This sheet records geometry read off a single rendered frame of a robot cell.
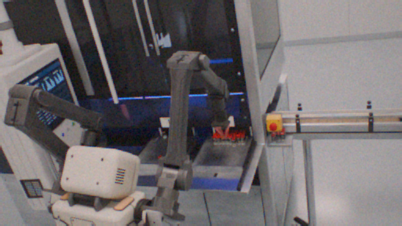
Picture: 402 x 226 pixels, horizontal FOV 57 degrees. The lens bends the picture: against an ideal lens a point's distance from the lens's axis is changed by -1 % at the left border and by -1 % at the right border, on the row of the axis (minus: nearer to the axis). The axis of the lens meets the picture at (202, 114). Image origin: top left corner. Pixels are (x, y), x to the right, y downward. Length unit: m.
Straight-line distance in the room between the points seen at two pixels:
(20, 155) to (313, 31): 5.33
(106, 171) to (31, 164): 0.88
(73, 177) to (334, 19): 5.64
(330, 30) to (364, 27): 0.51
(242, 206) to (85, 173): 1.29
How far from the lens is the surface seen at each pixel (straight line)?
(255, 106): 1.90
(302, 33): 6.53
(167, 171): 1.20
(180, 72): 1.15
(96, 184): 1.17
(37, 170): 1.99
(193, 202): 2.39
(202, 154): 2.00
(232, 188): 1.72
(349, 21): 6.48
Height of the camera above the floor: 1.91
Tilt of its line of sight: 25 degrees down
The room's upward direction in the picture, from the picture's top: 12 degrees counter-clockwise
